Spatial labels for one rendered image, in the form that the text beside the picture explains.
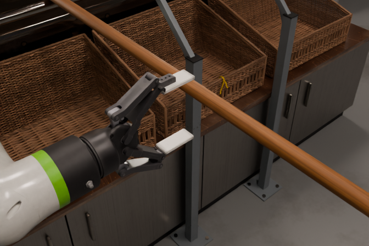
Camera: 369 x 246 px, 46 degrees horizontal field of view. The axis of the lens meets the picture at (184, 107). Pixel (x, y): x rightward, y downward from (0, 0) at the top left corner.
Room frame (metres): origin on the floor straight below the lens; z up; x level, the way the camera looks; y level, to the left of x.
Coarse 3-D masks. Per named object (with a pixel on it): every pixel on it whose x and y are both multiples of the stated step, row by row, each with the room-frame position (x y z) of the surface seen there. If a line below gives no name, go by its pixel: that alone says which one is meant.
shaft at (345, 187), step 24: (96, 24) 0.95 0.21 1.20; (144, 48) 0.84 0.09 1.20; (168, 72) 0.75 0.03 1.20; (192, 96) 0.69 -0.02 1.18; (216, 96) 0.66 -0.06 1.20; (240, 120) 0.60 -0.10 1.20; (264, 144) 0.55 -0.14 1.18; (288, 144) 0.53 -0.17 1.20; (312, 168) 0.48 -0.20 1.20; (336, 192) 0.44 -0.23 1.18; (360, 192) 0.43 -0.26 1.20
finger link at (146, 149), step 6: (138, 144) 0.57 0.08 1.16; (126, 150) 0.53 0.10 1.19; (132, 150) 0.53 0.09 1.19; (138, 150) 0.54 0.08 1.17; (144, 150) 0.56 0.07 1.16; (150, 150) 0.57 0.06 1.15; (138, 156) 0.54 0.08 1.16; (144, 156) 0.55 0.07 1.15; (150, 156) 0.56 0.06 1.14; (156, 156) 0.57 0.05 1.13; (162, 156) 0.58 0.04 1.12
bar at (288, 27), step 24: (48, 0) 1.15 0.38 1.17; (72, 0) 1.18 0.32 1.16; (0, 24) 1.04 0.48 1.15; (288, 24) 1.49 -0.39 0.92; (288, 48) 1.50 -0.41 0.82; (192, 72) 1.18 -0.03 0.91; (192, 120) 1.18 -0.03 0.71; (192, 144) 1.18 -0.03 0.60; (192, 168) 1.18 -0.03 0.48; (264, 168) 1.50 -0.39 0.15; (192, 192) 1.18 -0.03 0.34; (264, 192) 1.47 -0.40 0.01; (192, 216) 1.18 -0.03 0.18; (192, 240) 1.18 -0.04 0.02
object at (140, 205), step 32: (352, 32) 2.07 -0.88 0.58; (320, 64) 1.76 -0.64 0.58; (352, 64) 1.97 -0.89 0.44; (256, 96) 1.50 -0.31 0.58; (288, 96) 1.63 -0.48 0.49; (320, 96) 1.81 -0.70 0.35; (352, 96) 2.04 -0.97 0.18; (224, 128) 1.36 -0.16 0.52; (288, 128) 1.66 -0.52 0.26; (320, 128) 1.95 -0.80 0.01; (224, 160) 1.37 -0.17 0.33; (256, 160) 1.52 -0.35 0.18; (96, 192) 0.97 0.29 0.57; (128, 192) 1.06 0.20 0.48; (160, 192) 1.15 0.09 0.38; (224, 192) 1.38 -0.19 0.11; (64, 224) 0.90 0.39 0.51; (96, 224) 0.97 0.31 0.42; (128, 224) 1.05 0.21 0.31; (160, 224) 1.14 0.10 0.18
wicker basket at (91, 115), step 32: (0, 64) 1.34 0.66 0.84; (32, 64) 1.40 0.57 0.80; (64, 64) 1.46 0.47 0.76; (96, 64) 1.49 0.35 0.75; (32, 96) 1.35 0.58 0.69; (64, 96) 1.41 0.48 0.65; (96, 96) 1.49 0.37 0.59; (0, 128) 1.24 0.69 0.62; (32, 128) 1.28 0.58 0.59; (64, 128) 1.28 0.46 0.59; (96, 128) 1.28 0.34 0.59
